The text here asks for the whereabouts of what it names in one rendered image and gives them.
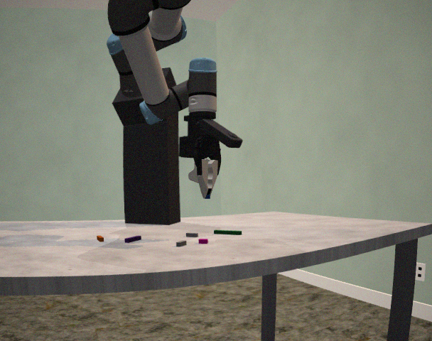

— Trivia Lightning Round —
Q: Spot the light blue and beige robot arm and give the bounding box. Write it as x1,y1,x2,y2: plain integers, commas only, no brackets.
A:
107,0,243,148

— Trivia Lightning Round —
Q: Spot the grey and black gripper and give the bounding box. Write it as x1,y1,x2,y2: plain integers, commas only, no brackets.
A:
179,111,221,199

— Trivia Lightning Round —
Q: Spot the purple rod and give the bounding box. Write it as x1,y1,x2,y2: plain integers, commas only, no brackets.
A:
125,236,141,243

